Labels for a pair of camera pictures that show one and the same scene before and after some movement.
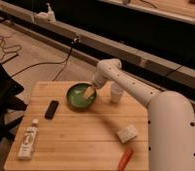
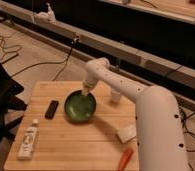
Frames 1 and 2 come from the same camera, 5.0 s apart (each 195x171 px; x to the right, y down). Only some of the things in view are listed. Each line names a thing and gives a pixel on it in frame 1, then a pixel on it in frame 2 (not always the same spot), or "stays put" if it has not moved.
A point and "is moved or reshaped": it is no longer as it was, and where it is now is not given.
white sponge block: (128, 133) stays put
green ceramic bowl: (75, 96) is moved or reshaped
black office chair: (4, 101) stays put
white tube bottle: (29, 141) stays put
